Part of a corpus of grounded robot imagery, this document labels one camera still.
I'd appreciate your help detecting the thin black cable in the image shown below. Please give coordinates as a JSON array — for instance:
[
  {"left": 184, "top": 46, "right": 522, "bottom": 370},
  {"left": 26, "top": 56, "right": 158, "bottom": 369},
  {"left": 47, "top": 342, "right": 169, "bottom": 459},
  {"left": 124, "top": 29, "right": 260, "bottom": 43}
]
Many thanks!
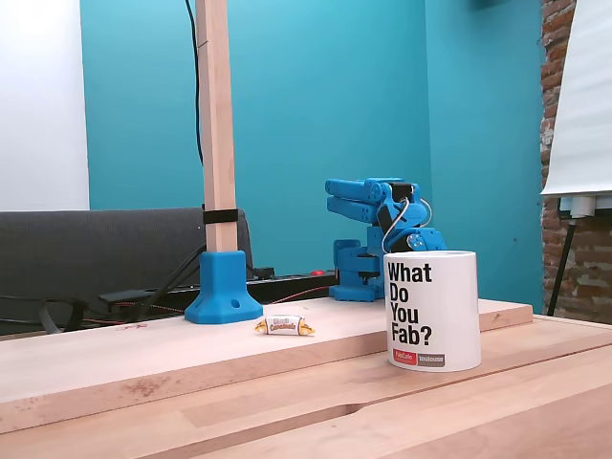
[{"left": 185, "top": 0, "right": 206, "bottom": 166}]

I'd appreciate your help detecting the light wooden board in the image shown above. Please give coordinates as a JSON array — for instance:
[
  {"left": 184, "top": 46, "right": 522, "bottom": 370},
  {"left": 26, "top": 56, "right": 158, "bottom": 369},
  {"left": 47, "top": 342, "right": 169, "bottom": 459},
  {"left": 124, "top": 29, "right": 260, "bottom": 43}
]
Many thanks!
[{"left": 0, "top": 296, "right": 535, "bottom": 407}]

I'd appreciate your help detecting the dark grey sofa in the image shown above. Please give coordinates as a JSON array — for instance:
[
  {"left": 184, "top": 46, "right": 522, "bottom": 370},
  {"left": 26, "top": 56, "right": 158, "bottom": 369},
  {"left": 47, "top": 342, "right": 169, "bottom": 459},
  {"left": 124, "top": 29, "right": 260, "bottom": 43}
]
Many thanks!
[{"left": 0, "top": 207, "right": 254, "bottom": 336}]

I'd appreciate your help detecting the blue printed post base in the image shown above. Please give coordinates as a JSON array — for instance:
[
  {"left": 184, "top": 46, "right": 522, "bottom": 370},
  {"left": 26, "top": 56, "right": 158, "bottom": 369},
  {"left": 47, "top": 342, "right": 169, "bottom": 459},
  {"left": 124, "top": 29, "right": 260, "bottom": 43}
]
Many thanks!
[{"left": 184, "top": 249, "right": 265, "bottom": 326}]

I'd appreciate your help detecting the wooden post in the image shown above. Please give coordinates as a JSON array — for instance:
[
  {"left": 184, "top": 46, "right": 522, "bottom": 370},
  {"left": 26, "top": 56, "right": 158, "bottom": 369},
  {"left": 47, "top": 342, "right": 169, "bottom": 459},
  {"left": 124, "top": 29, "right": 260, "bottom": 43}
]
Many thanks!
[{"left": 195, "top": 0, "right": 239, "bottom": 253}]

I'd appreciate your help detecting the black easel leg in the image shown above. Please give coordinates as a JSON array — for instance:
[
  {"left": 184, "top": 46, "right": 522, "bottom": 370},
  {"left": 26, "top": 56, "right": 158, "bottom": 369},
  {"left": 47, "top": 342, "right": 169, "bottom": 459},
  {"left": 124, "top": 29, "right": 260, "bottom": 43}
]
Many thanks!
[{"left": 546, "top": 217, "right": 578, "bottom": 317}]

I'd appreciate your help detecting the white flip chart paper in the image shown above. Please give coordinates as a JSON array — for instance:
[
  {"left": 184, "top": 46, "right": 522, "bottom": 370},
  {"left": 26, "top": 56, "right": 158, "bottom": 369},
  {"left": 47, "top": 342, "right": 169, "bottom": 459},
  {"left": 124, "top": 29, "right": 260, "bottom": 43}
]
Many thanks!
[{"left": 538, "top": 0, "right": 612, "bottom": 197}]

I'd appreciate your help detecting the black power strip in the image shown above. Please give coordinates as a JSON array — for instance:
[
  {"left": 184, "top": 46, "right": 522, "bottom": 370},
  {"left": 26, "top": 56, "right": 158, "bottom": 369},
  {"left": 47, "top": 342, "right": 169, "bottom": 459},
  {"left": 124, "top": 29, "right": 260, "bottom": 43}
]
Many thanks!
[{"left": 246, "top": 268, "right": 340, "bottom": 305}]

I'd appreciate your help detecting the black strap around post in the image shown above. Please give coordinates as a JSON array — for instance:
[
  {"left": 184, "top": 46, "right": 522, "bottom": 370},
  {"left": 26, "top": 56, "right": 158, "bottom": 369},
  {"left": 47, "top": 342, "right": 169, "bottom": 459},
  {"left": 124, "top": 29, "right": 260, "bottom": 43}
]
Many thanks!
[{"left": 202, "top": 208, "right": 239, "bottom": 225}]

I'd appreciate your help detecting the white mug with black text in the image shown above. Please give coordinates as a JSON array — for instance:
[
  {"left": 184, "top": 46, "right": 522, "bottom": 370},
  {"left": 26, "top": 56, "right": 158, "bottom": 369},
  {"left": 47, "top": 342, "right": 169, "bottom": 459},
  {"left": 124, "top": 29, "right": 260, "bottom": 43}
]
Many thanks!
[{"left": 382, "top": 249, "right": 482, "bottom": 373}]

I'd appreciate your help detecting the flat black adapter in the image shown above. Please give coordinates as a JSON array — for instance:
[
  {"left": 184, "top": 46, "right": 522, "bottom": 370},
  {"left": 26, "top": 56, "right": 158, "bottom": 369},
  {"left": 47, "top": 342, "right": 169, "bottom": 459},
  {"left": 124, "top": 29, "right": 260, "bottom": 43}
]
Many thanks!
[{"left": 98, "top": 288, "right": 154, "bottom": 312}]

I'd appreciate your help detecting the black strap loop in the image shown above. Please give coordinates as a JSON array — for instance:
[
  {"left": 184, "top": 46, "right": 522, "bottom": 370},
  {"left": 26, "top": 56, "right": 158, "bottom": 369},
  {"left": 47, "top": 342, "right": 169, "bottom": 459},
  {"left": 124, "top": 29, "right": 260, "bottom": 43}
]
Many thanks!
[{"left": 38, "top": 296, "right": 86, "bottom": 335}]

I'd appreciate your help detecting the caramel sweet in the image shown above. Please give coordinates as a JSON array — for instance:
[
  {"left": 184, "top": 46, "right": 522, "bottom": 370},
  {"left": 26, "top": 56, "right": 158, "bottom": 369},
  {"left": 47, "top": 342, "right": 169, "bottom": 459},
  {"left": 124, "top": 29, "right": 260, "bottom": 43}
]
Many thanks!
[{"left": 252, "top": 314, "right": 317, "bottom": 338}]

